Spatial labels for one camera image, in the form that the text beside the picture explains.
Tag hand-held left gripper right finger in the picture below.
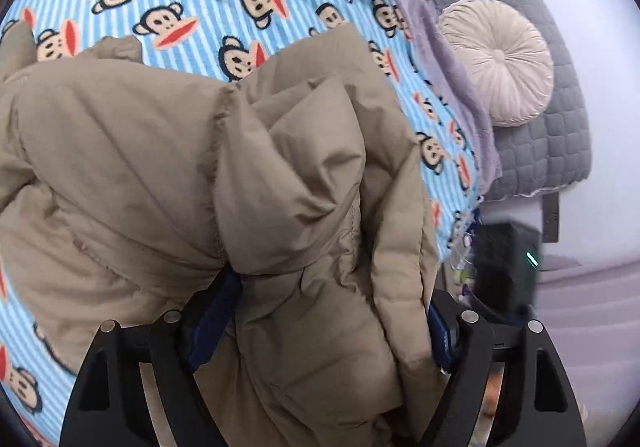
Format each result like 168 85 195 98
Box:
417 289 587 447

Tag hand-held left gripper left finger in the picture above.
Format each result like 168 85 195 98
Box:
59 271 244 447

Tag beige puffer jacket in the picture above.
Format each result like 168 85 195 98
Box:
0 19 443 447

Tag dark headboard leg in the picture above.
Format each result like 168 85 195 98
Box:
542 191 561 244

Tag grey quilted bed cover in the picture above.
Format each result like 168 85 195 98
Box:
410 0 593 202

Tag purple bed sheet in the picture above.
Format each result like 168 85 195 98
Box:
47 0 503 202

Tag round cream pleated cushion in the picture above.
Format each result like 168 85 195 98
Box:
439 0 555 128

